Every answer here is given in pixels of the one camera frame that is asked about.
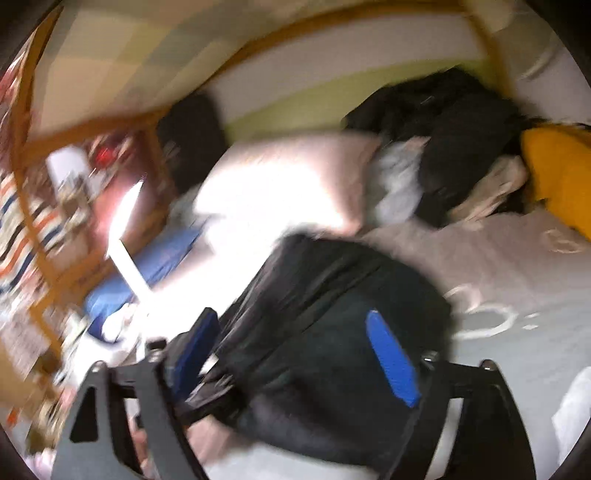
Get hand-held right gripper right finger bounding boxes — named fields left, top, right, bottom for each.
left=366, top=310, right=536, bottom=480

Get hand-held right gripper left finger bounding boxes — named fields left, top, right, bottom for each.
left=51, top=307, right=220, bottom=480

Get black puffer jacket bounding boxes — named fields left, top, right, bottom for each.
left=185, top=233, right=455, bottom=476

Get white folded clothes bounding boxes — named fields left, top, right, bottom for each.
left=69, top=309, right=148, bottom=370

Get blue pillow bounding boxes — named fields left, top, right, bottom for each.
left=83, top=228, right=206, bottom=337

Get white desk lamp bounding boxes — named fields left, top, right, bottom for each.
left=104, top=180, right=155, bottom=301

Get grey bed sheet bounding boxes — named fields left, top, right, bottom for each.
left=185, top=203, right=591, bottom=480

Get pink pillow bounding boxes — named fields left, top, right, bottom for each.
left=191, top=134, right=384, bottom=236

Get white cloth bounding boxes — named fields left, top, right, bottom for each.
left=551, top=374, right=591, bottom=467

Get cluttered shelf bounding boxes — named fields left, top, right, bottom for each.
left=0, top=41, right=162, bottom=444

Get cream garment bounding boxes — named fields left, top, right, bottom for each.
left=450, top=157, right=529, bottom=220

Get striped cloth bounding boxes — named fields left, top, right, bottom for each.
left=0, top=171, right=58, bottom=296

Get black printed cushion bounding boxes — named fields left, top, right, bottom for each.
left=157, top=92, right=227, bottom=195

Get red item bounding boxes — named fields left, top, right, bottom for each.
left=90, top=141, right=121, bottom=167

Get black coat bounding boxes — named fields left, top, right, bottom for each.
left=344, top=67, right=532, bottom=227

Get yellow pillow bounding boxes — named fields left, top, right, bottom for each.
left=521, top=126, right=591, bottom=241

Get checkered bunk mattress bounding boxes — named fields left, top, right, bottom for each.
left=37, top=0, right=467, bottom=134

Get wooden bunk bed frame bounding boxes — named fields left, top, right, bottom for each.
left=9, top=0, right=513, bottom=393

